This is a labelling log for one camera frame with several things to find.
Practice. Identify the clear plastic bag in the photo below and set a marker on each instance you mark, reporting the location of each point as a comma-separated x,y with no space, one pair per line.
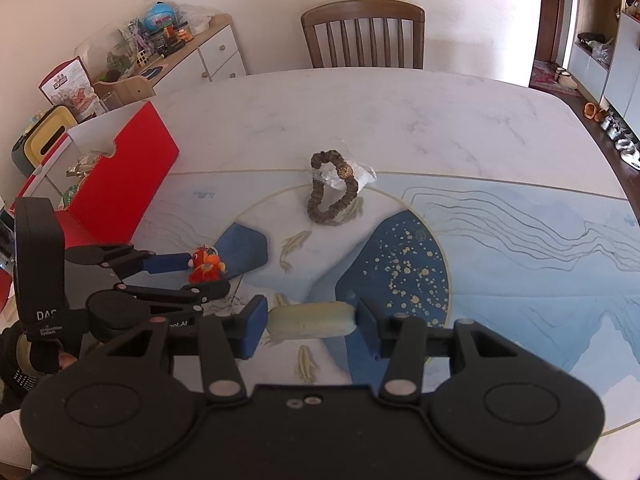
335,174

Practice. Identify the red plush horse keychain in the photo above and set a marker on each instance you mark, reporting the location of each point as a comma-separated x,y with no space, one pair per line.
206,265

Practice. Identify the brown wooden chair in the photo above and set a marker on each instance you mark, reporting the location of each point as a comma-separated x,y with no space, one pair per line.
365,33

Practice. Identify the white wooden sideboard cabinet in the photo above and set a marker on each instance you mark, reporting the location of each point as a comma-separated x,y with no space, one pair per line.
212,56

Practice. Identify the blue globe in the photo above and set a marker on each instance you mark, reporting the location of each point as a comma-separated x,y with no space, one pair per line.
158,17

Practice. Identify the red snack bag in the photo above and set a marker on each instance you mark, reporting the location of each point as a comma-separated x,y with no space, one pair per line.
69,85

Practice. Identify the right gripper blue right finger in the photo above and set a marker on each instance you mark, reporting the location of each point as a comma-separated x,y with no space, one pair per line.
400,341

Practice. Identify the white wall cupboard unit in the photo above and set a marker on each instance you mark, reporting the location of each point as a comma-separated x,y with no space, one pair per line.
604,56

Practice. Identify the yellow green tissue box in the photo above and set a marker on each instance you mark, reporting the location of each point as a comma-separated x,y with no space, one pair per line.
40,135

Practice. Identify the gold foil bag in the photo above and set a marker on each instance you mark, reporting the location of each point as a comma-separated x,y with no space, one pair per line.
84,165

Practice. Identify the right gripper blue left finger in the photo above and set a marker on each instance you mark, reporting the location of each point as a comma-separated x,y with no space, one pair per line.
222,340

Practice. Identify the left hand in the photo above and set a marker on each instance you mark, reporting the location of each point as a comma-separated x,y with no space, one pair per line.
25,363

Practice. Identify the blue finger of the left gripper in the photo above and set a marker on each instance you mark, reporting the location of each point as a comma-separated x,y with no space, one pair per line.
126,260
125,306

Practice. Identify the red white cardboard box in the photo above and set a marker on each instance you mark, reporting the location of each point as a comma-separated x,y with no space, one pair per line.
112,198

